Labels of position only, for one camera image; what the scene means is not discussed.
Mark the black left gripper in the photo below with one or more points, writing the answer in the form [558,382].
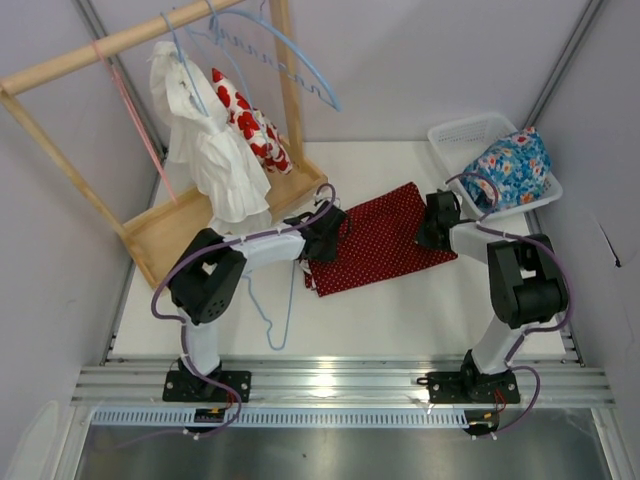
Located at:
[329,240]

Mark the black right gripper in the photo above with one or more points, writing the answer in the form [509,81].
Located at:
[432,232]

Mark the red polka dot skirt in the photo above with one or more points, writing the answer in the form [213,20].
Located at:
[376,243]

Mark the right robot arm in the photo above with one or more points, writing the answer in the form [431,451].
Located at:
[527,289]

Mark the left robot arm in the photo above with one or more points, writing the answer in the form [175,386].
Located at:
[210,270]

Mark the wide blue plastic hanger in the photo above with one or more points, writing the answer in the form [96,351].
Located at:
[219,36]

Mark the blue hanger holding dress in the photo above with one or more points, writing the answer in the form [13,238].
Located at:
[182,59]

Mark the white plastic basket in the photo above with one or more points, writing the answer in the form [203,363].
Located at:
[456,144]

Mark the blue floral garment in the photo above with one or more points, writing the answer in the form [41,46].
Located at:
[510,173]

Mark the red white floral garment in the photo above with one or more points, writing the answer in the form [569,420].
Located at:
[258,131]

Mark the wooden clothes rack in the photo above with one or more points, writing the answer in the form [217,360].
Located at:
[156,238]

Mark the white hanging dress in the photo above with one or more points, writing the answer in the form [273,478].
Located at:
[220,162]

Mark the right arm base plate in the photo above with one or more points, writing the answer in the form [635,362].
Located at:
[448,387]

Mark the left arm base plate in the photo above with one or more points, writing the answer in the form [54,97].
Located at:
[184,387]

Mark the pink wire hanger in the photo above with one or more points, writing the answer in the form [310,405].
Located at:
[118,81]

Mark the aluminium mounting rail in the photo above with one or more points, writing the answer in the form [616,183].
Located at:
[337,382]

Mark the white slotted cable duct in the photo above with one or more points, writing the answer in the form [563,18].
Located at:
[192,417]

